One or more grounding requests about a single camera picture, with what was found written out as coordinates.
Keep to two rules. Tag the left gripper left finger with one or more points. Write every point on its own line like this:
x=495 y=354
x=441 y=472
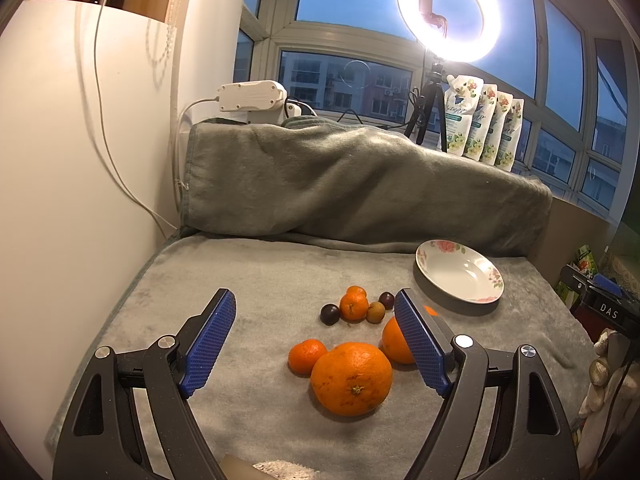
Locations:
x=101 y=437

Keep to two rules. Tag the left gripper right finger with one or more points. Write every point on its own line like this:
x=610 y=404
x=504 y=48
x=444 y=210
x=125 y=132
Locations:
x=529 y=436

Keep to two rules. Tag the large smooth orange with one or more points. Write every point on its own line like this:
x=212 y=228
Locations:
x=394 y=345

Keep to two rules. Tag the large speckled orange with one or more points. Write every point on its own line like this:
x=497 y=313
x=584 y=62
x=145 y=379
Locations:
x=352 y=380

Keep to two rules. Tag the brown longan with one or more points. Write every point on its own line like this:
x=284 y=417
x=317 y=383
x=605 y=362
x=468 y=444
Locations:
x=376 y=312

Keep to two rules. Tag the dark plum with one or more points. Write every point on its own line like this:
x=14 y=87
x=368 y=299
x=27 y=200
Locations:
x=387 y=299
x=330 y=314

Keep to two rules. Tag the mandarin with stem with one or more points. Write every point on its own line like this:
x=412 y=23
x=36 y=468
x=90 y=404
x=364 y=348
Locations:
x=354 y=306

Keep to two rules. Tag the tiny back mandarin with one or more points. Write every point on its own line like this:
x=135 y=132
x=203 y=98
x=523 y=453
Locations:
x=356 y=290

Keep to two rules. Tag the small front mandarin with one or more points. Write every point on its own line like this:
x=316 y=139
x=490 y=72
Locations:
x=303 y=356

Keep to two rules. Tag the floral white plate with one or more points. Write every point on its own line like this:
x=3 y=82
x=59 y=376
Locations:
x=459 y=271

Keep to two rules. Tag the green tissue pack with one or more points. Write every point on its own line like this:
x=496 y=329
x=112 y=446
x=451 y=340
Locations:
x=576 y=277

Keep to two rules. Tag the grey fleece blanket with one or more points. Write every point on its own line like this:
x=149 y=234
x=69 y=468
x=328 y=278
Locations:
x=287 y=218

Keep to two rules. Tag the black tripod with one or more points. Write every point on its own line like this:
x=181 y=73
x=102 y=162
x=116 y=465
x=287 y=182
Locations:
x=430 y=96

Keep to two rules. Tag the white power strip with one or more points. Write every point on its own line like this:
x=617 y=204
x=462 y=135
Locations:
x=258 y=102

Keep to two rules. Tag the ring light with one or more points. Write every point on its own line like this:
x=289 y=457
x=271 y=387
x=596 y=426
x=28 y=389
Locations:
x=462 y=31

